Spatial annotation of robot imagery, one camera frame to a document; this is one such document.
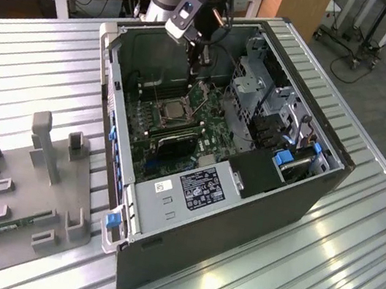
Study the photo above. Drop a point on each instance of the green RAM stick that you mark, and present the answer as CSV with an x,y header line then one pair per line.
x,y
8,226

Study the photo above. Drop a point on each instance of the black drive connector block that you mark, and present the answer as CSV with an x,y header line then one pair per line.
x,y
262,130

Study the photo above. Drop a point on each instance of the black RAM slot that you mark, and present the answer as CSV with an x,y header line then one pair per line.
x,y
156,96
157,93
157,89
166,126
158,86
166,129

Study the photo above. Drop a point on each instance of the silver CPU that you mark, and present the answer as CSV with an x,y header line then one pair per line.
x,y
173,111

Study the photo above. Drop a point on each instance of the blue disk carrier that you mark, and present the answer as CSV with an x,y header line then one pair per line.
x,y
283,156

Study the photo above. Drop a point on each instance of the black graphics card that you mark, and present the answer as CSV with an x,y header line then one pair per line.
x,y
177,147

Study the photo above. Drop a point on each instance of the silver drive cage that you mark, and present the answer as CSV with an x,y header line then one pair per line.
x,y
247,87

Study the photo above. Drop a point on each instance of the silver power supply unit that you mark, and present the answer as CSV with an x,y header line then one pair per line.
x,y
167,207

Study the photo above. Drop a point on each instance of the small silver heat sink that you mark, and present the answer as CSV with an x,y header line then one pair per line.
x,y
209,160

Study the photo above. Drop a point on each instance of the blue case latch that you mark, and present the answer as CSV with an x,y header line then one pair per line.
x,y
111,220

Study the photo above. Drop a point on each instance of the blue expansion slot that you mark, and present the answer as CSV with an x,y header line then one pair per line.
x,y
161,165

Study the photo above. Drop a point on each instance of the black PC case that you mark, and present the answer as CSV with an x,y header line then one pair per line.
x,y
216,248

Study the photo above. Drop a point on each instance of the wooden cabinet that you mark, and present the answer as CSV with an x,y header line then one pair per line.
x,y
300,10

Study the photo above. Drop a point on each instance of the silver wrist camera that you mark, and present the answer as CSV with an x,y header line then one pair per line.
x,y
177,28

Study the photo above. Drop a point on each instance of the CPU socket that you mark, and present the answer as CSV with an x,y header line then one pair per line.
x,y
171,121

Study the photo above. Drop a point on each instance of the grey parts rack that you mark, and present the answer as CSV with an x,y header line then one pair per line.
x,y
20,204

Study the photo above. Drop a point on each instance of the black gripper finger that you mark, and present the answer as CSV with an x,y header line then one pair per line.
x,y
202,55

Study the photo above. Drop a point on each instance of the green motherboard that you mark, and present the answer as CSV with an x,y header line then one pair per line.
x,y
211,144

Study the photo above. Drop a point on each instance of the blue plastic clip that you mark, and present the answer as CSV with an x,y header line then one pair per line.
x,y
317,148

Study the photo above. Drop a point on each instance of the black wheeled stand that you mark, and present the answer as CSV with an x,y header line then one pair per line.
x,y
375,28

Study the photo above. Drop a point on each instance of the blue slot retainer strip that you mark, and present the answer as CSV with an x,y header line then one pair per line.
x,y
110,133

